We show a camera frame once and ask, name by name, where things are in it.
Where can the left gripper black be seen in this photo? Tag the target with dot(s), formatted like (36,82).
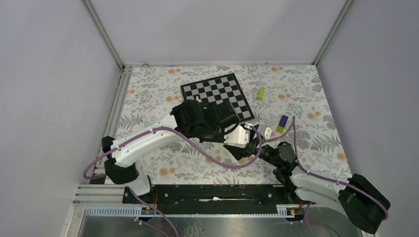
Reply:
(221,139)

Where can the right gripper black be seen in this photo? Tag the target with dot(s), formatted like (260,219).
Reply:
(239,152)

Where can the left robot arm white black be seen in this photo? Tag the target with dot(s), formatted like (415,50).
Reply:
(208,122)

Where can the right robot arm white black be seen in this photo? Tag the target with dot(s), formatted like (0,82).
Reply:
(355,197)

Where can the black grey chessboard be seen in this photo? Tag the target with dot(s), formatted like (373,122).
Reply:
(218,89)

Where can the purple and green block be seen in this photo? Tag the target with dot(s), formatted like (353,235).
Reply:
(282,124)

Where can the lime green block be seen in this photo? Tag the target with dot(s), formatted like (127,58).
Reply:
(261,93)

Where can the floral table mat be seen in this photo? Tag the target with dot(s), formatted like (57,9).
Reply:
(294,91)

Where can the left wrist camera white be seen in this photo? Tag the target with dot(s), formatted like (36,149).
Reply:
(239,137)

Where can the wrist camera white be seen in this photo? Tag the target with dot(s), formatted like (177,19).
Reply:
(239,137)
(267,132)

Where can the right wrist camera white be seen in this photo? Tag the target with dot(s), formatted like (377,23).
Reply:
(267,132)

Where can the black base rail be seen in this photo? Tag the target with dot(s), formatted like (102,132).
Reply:
(220,199)

